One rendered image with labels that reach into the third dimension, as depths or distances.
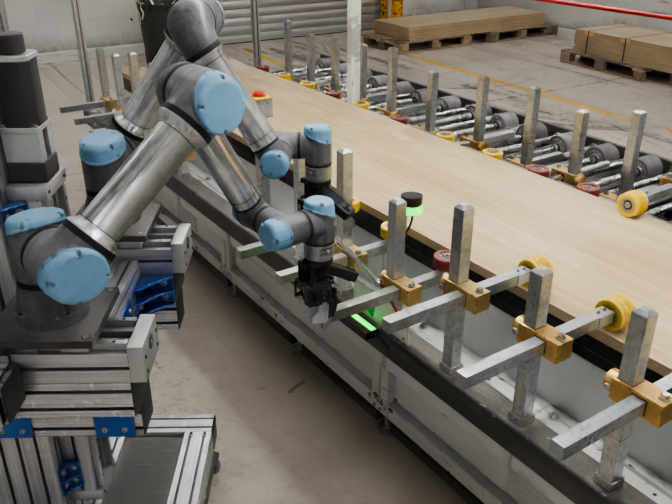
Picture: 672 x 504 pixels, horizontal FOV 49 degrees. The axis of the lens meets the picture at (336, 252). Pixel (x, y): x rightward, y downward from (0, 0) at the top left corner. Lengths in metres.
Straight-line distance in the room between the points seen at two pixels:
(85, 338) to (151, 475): 0.97
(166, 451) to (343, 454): 0.65
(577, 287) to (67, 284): 1.28
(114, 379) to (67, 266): 0.34
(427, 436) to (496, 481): 0.30
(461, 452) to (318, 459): 0.54
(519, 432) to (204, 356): 1.81
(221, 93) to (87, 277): 0.43
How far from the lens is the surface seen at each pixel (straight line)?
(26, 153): 1.76
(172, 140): 1.44
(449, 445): 2.56
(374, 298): 1.97
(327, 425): 2.88
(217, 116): 1.44
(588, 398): 1.97
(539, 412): 2.02
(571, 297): 1.98
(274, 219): 1.69
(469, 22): 10.19
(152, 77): 2.02
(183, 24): 1.85
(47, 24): 9.58
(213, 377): 3.17
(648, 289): 2.09
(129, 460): 2.51
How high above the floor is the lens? 1.84
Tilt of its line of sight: 26 degrees down
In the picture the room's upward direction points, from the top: straight up
